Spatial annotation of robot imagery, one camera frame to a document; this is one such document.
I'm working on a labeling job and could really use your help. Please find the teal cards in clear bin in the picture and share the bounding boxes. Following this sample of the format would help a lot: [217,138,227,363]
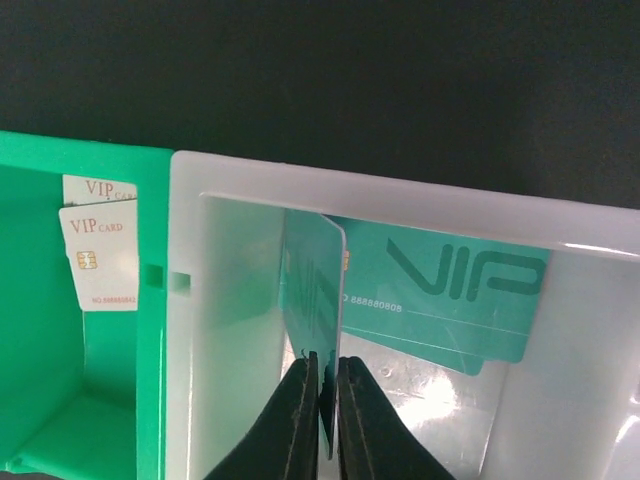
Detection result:
[335,217,550,376]

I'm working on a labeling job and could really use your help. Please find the teal VIP card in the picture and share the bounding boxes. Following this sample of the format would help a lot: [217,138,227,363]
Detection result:
[281,210,346,458]

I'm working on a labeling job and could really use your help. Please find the green bin middle compartment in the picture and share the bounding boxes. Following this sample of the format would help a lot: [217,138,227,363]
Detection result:
[1,132,171,479]

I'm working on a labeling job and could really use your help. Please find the clear white plastic bin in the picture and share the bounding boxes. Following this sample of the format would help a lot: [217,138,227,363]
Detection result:
[165,151,639,479]

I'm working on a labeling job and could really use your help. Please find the white VIP card in bin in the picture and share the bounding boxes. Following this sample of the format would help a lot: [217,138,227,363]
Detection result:
[59,200,139,312]

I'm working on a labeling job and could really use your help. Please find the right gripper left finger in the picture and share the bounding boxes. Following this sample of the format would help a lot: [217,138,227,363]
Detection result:
[207,352,319,480]

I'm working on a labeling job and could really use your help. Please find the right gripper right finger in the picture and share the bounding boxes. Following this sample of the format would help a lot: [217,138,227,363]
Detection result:
[337,356,453,480]

